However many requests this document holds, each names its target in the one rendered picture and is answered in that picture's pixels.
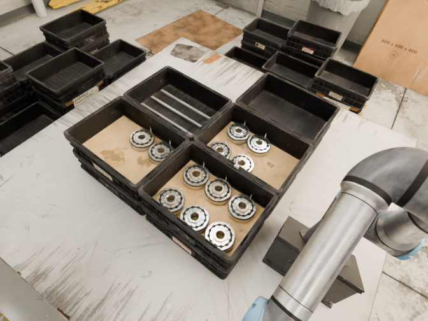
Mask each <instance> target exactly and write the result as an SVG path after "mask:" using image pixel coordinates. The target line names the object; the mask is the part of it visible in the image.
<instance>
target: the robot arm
mask: <svg viewBox="0 0 428 321"><path fill-rule="evenodd" d="M340 187H341V189H340V191H339V192H338V193H337V195H336V196H334V199H333V201H332V203H331V204H330V206H329V207H328V209H327V211H326V212H325V213H324V215H323V217H322V218H321V220H320V221H318V222H317V223H316V224H315V225H313V226H312V227H311V228H309V229H308V230H307V232H306V234H305V236H306V238H307V240H308V242H307V244H306V245H305V246H304V248H303V249H302V251H301V253H300V254H299V255H298V257H297V259H296V260H295V261H294V263H293V265H291V267H290V269H289V270H288V271H287V273H286V275H285V276H284V277H283V279H282V281H281V282H280V284H279V285H278V286H277V288H276V290H275V291H274V292H273V294H272V296H271V297H270V298H269V299H267V298H265V297H263V296H259V297H258V298H257V299H256V300H255V301H254V302H253V303H252V305H251V307H249V309H248V311H247V312H246V313H245V315H244V317H243V318H242V320H241V321H308V320H309V319H310V317H311V316H312V314H313V312H314V311H315V310H316V308H317V306H318V305H319V303H320V302H321V300H322V299H323V297H324V296H325V294H326V292H327V291H328V290H329V288H330V286H331V285H332V283H333V281H334V280H335V279H336V277H337V275H338V274H339V272H340V271H341V269H342V268H343V266H344V265H345V263H346V261H347V260H348V258H349V257H350V256H351V254H352V252H353V251H354V249H355V247H356V246H357V245H358V243H359V241H360V240H361V238H362V237H363V238H365V239H367V240H368V241H370V242H372V243H373V244H375V245H376V246H378V247H380V248H381V249H382V250H384V251H386V252H387V253H389V254H390V255H391V256H393V257H396V258H397V259H399V260H408V259H410V258H412V257H413V256H414V255H416V254H417V253H418V251H419V250H420V249H421V248H422V246H423V244H424V242H425V239H426V238H428V151H425V150H422V149H420V148H414V147H410V146H402V147H394V148H389V149H386V150H382V151H379V152H376V153H374V154H372V155H370V156H368V157H366V158H365V159H363V160H361V161H360V162H358V163H357V164H356V165H355V166H354V167H353V168H352V169H351V170H349V172H347V174H346V175H345V177H344V178H343V180H342V181H341V183H340ZM391 203H394V204H396V205H397V206H399V207H401V208H400V209H399V210H392V211H389V210H388V208H389V206H390V205H391Z"/></svg>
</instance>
